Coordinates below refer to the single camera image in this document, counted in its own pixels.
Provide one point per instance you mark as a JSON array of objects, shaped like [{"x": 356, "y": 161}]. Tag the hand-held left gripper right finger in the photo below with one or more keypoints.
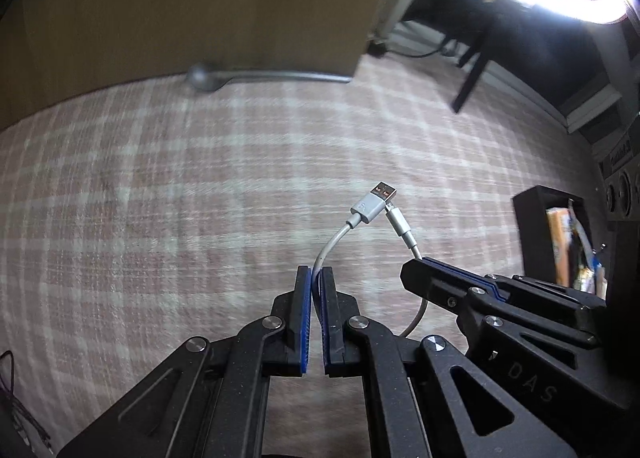
[{"x": 327, "y": 328}]

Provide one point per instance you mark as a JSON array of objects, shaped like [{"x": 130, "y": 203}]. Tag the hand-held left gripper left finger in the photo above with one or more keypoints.
[{"x": 303, "y": 323}]

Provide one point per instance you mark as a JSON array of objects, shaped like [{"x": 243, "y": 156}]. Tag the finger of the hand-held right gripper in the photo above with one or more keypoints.
[
  {"x": 550, "y": 295},
  {"x": 435, "y": 283}
]

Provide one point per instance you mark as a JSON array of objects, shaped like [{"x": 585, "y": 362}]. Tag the black storage box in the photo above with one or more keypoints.
[{"x": 532, "y": 238}]

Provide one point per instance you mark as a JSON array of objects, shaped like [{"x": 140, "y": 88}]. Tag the orange packet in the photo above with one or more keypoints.
[{"x": 559, "y": 248}]

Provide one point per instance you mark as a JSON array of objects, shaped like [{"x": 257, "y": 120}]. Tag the black speaker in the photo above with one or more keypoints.
[{"x": 622, "y": 182}]

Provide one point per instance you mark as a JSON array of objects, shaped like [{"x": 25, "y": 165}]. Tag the pink plaid tablecloth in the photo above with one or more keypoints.
[{"x": 175, "y": 188}]

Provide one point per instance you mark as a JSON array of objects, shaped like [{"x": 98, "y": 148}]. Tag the black chair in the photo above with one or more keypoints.
[{"x": 472, "y": 77}]

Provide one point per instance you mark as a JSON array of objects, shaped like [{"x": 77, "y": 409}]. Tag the grey metal spoon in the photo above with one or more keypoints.
[{"x": 202, "y": 77}]

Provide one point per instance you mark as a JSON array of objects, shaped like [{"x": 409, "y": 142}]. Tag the light wooden cabinet panel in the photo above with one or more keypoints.
[{"x": 200, "y": 2}]

